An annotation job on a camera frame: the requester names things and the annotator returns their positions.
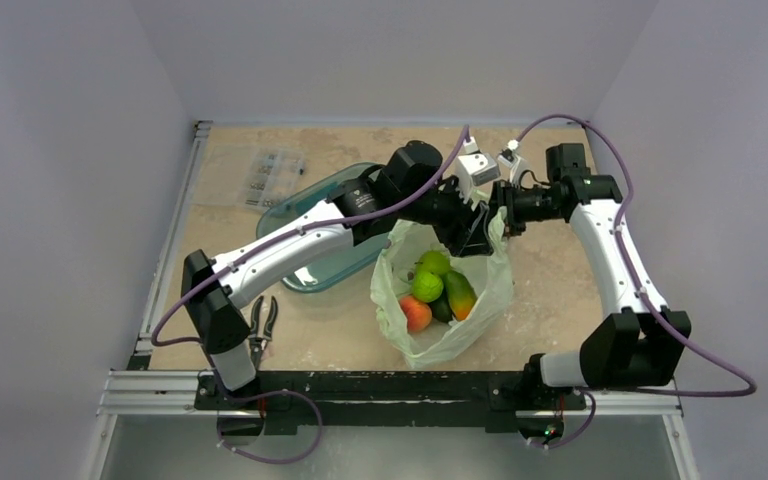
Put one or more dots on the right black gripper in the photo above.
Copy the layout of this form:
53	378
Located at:
507	206

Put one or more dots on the dark green fake avocado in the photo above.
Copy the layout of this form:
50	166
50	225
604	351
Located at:
441	310

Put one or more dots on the aluminium frame rail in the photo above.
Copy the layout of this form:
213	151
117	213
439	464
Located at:
140	391

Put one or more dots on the green fake lime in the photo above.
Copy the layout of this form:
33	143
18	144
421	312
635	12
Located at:
427	286

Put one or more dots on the light green plastic bag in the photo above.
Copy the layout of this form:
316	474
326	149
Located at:
490	276

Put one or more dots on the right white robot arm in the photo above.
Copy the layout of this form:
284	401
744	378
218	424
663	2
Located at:
629	349

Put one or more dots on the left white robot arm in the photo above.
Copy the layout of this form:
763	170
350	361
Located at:
416	184

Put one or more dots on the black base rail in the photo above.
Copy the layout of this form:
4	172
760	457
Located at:
497	402

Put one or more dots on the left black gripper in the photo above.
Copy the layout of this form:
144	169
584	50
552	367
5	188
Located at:
465	234

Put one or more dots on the green fake apple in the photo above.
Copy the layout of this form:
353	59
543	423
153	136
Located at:
433	261

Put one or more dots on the green orange fake mango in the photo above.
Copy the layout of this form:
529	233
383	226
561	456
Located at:
460	294

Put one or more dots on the black handled pliers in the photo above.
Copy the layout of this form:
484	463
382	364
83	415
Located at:
261	331

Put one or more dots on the orange fake peach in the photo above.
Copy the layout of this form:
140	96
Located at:
417	313

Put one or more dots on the clear plastic organizer box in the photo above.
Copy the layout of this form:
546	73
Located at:
247	176

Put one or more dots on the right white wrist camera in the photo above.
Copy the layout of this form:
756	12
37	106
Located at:
513	161

